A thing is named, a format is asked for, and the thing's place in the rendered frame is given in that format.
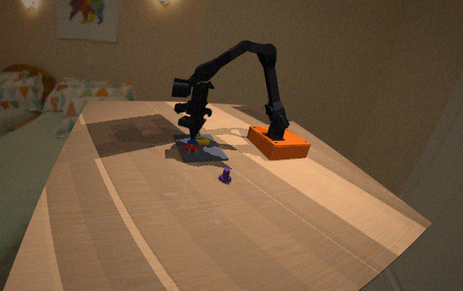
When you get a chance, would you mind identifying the purple gear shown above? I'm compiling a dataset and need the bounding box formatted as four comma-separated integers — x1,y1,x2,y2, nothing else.
218,168,231,183

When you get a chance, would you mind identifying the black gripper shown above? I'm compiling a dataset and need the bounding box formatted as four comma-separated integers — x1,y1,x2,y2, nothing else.
178,98,212,138

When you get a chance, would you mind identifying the dark blue gear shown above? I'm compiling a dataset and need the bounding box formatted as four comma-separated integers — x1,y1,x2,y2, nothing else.
187,136,197,145

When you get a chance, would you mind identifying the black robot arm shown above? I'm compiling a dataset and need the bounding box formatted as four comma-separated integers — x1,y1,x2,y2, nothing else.
171,40,290,141

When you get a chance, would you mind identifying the yellow gear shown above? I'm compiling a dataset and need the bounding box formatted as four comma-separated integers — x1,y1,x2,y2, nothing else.
196,136,210,145

